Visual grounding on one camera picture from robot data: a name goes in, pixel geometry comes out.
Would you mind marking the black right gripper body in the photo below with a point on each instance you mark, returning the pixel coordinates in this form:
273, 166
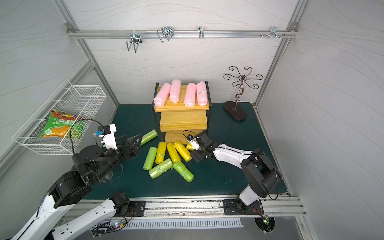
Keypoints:
202, 146

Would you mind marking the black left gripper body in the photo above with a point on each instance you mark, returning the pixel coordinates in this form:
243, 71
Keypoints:
125, 147

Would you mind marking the yellow trash bag roll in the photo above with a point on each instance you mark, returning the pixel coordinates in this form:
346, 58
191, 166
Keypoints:
161, 152
182, 150
173, 153
190, 147

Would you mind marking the pink trash bag roll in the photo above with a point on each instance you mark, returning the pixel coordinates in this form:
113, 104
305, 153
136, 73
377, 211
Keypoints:
202, 94
162, 96
175, 91
190, 95

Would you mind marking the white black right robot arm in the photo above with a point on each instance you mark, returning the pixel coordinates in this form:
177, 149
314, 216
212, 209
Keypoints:
261, 173

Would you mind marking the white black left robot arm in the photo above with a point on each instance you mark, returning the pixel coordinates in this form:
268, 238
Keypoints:
92, 165

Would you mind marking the green trash bag roll far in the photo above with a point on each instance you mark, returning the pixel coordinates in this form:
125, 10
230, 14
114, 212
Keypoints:
149, 136

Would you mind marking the green trash bag roll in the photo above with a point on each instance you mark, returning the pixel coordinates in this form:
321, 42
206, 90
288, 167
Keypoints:
161, 168
150, 158
183, 171
149, 136

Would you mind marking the green trash bag roll left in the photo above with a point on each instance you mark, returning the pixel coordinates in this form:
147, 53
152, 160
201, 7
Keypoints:
150, 158

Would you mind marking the green trash bag roll right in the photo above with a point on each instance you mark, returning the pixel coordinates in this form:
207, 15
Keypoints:
183, 171

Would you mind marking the green trash bag roll middle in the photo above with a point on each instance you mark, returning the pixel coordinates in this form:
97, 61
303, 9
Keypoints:
161, 168

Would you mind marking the three-tier wooden shelf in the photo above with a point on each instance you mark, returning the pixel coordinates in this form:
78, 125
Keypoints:
174, 118

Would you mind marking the black metal jewelry stand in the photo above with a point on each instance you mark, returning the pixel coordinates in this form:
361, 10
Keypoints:
239, 83

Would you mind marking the green snack bag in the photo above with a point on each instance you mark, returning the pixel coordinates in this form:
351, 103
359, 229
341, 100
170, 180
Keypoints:
60, 124

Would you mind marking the metal double hook left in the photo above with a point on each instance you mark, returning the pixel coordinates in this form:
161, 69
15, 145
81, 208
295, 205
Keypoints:
134, 42

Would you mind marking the metal double hook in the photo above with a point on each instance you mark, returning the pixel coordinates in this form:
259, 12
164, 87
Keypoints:
165, 33
134, 42

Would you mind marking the metal double hook middle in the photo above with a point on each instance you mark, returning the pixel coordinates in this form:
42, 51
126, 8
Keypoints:
165, 33

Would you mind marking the small metal hook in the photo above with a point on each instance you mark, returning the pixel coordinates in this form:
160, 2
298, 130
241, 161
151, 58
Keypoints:
201, 32

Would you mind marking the metal hook right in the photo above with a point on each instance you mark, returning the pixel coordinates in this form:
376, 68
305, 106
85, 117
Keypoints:
273, 34

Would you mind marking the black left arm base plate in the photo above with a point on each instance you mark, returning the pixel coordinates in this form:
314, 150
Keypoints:
131, 209

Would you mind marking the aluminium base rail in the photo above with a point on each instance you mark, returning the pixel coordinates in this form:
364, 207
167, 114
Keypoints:
213, 206

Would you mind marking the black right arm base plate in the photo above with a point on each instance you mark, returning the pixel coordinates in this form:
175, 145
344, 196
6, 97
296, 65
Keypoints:
235, 207

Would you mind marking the white wire basket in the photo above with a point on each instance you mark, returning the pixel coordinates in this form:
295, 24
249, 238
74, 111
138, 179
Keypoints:
80, 100

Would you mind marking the aluminium top rail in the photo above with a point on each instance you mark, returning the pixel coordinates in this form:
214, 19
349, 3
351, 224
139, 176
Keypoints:
181, 34

